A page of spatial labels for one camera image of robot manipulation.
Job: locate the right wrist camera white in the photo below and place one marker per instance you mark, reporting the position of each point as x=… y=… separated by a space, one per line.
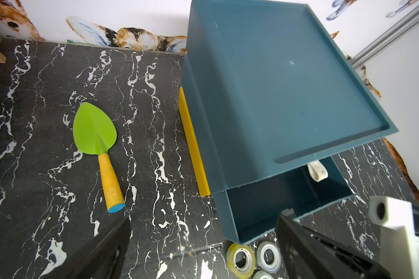
x=399 y=235

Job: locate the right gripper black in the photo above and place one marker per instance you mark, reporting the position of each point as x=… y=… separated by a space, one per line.
x=353 y=260

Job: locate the yellow tape roll top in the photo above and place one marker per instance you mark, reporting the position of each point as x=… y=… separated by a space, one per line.
x=241 y=260

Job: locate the clear tape roll middle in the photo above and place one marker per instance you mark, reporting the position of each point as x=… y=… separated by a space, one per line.
x=262 y=275

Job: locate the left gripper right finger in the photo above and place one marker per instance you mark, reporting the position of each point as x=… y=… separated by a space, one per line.
x=303 y=255

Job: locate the clear tape roll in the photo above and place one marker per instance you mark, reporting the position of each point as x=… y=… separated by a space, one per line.
x=262 y=275
x=268 y=257

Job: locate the green trowel yellow handle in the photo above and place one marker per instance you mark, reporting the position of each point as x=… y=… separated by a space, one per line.
x=95 y=134

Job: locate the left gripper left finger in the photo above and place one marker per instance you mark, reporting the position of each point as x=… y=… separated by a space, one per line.
x=101 y=258

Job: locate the clear tape roll upper right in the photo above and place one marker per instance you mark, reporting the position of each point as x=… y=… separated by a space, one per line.
x=268 y=257

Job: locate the teal drawer cabinet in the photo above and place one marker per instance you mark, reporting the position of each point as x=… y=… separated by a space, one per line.
x=272 y=98

